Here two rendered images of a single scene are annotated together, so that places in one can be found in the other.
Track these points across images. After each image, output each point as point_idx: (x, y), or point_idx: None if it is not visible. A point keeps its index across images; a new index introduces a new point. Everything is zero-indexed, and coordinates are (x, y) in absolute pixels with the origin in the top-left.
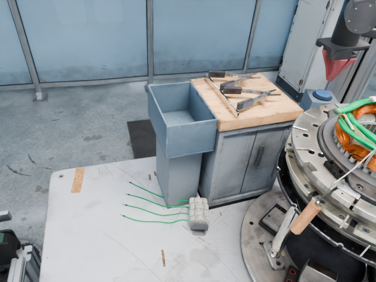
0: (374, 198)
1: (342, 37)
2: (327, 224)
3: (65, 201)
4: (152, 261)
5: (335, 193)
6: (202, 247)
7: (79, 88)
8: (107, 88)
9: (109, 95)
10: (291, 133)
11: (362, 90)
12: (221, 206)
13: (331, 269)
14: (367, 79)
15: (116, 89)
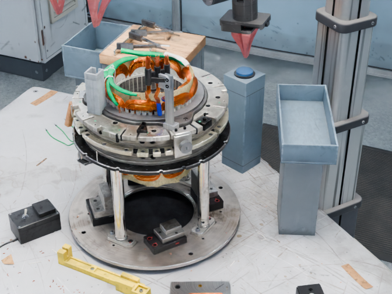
0: (85, 98)
1: (232, 10)
2: None
3: (21, 107)
4: (32, 160)
5: (74, 92)
6: (74, 170)
7: (238, 56)
8: (279, 67)
9: (273, 78)
10: None
11: (332, 91)
12: None
13: (111, 192)
14: (333, 77)
15: (292, 72)
